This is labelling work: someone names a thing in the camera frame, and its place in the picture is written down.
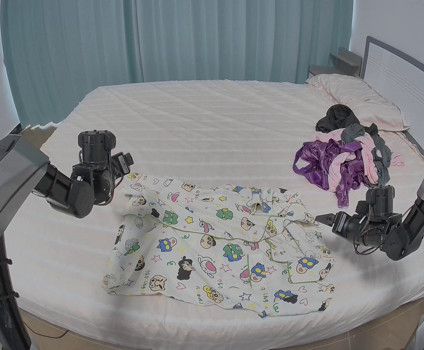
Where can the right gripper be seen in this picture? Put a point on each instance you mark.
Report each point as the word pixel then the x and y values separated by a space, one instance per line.
pixel 348 226

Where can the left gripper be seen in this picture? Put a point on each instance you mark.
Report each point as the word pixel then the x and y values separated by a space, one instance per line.
pixel 122 164

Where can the white printed pyjama top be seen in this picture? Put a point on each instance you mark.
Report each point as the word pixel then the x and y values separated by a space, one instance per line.
pixel 215 239

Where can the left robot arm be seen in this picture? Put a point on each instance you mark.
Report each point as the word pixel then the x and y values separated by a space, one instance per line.
pixel 8 181

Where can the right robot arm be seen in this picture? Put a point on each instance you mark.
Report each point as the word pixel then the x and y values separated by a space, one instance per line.
pixel 416 217

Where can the pile of clothes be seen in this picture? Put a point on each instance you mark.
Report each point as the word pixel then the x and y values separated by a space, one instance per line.
pixel 328 159

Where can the bed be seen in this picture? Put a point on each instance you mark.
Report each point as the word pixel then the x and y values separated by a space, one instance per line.
pixel 197 115

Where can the cream pillow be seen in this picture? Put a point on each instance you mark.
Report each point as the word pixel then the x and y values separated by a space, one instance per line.
pixel 365 100

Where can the blue-green curtain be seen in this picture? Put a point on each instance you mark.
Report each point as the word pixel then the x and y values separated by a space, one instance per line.
pixel 161 31

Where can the grey bedside table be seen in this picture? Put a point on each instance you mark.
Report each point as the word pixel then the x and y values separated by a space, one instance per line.
pixel 346 58

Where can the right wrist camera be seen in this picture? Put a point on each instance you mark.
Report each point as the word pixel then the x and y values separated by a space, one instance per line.
pixel 363 210

